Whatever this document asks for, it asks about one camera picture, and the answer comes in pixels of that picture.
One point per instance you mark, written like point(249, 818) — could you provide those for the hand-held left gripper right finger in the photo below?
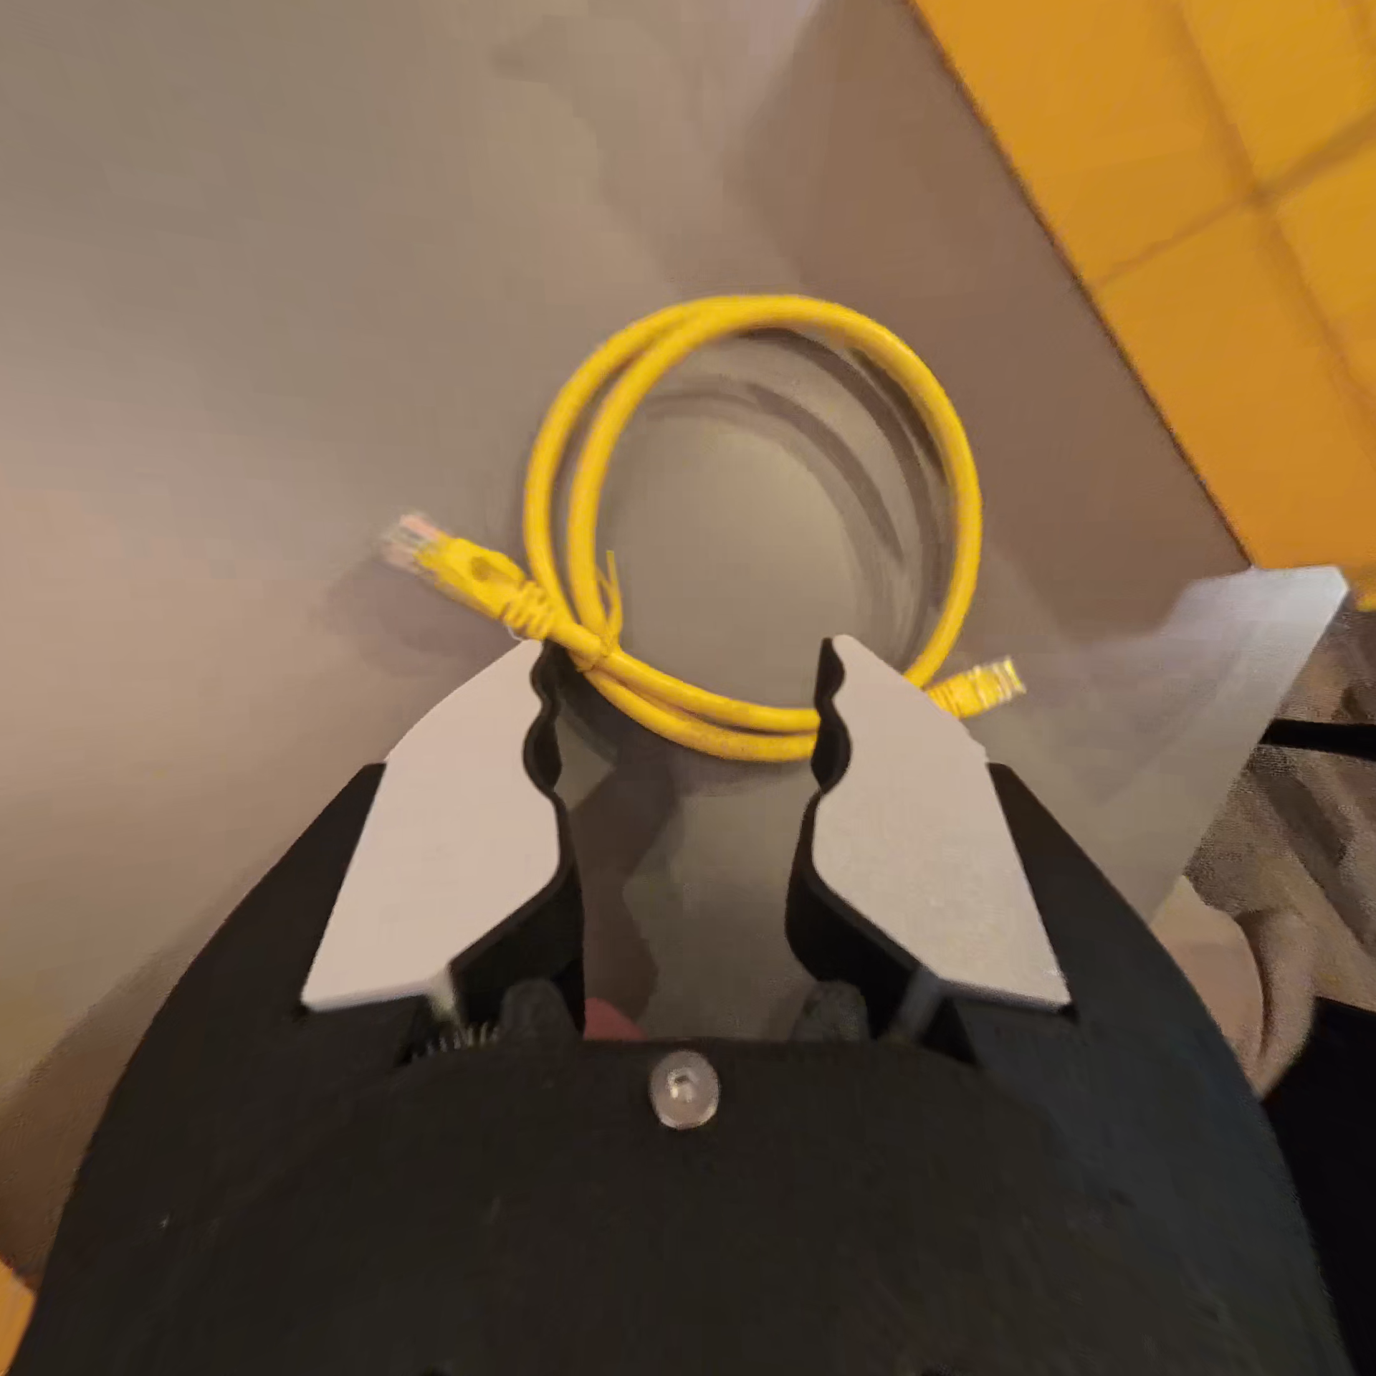
point(925, 851)

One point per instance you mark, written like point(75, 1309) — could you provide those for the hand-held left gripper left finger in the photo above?
point(441, 851)

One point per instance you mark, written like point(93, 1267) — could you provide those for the yellow plastic bin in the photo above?
point(1236, 270)

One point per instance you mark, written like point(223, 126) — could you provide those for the person's dark clothing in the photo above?
point(1332, 1183)

